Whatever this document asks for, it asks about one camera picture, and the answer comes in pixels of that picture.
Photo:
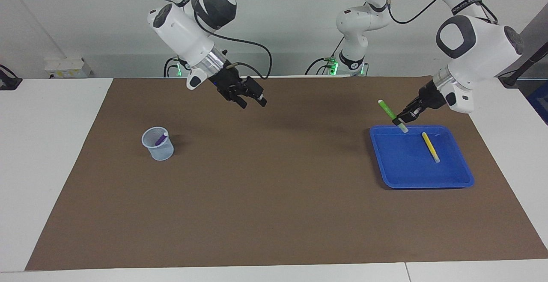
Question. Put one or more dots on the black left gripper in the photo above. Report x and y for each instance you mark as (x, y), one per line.
(430, 98)

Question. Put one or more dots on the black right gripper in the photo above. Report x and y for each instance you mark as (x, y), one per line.
(227, 83)

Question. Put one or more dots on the green pen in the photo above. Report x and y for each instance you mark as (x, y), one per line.
(387, 110)

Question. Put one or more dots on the yellow pen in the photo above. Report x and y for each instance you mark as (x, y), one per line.
(430, 147)

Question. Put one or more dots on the purple pen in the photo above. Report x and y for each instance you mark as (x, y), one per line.
(161, 140)

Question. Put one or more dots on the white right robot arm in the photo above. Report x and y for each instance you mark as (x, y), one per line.
(188, 25)

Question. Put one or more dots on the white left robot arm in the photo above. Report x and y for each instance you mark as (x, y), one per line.
(471, 38)

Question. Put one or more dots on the blue plastic tray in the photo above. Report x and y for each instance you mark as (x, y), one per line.
(445, 175)

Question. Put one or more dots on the brown table mat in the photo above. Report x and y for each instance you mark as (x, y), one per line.
(274, 188)

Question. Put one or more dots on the translucent plastic cup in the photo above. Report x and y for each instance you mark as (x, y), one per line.
(160, 151)

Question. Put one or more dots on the black stand pole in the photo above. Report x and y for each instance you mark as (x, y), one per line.
(528, 61)

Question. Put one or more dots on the blue crate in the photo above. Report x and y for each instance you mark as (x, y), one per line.
(540, 102)

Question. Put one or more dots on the white power strip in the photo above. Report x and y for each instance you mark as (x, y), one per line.
(68, 68)

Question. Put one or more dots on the black clamp mount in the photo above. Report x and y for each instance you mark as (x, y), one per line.
(8, 81)

